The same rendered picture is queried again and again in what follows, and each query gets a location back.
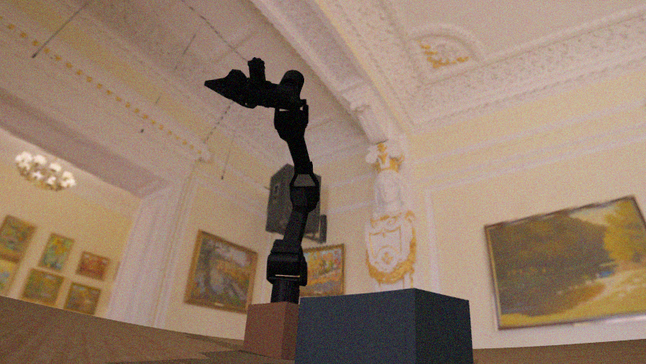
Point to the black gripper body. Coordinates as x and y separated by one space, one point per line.
252 94

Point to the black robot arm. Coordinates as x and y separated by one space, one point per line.
286 257

